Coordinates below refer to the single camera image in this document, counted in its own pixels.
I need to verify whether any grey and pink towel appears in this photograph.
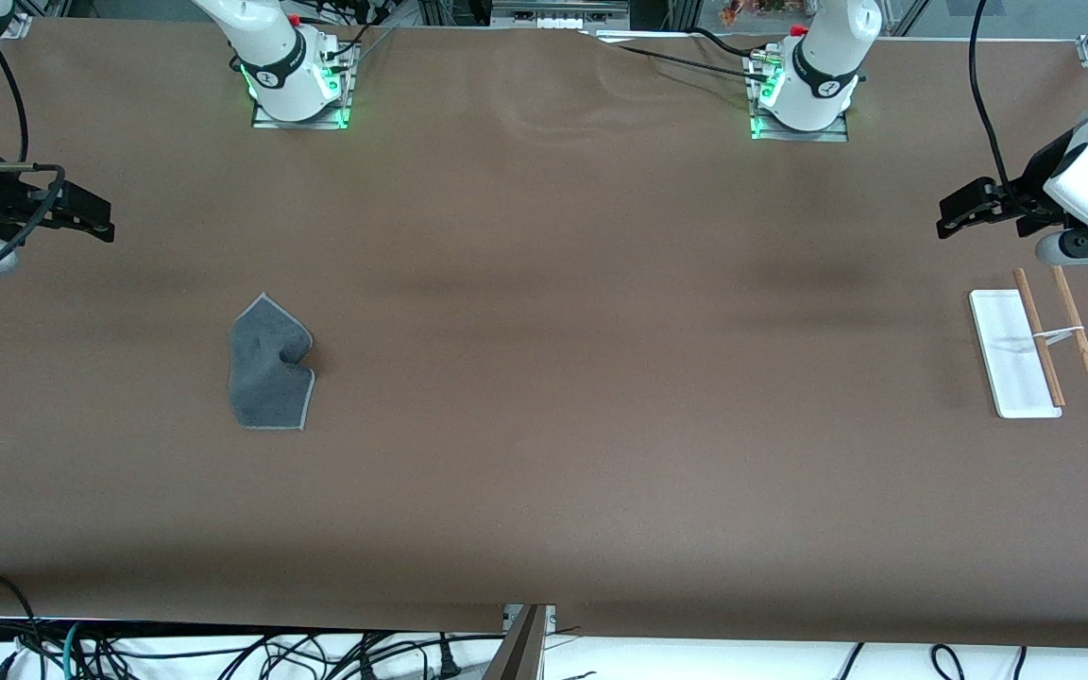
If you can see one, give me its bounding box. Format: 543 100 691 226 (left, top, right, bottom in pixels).
228 293 316 432

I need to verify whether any white power strip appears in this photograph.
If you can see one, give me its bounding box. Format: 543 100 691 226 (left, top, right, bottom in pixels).
491 0 632 31

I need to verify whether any brown table cover sheet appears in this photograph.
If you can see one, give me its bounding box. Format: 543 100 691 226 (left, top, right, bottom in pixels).
0 17 1088 651

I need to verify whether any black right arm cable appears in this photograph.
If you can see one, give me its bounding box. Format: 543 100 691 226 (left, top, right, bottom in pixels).
0 42 31 163

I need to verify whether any black cable on table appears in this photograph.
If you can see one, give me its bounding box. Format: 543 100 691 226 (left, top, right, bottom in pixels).
690 26 781 61
591 36 776 84

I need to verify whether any metal frame post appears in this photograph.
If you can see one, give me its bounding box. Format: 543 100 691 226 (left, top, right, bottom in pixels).
483 604 557 680

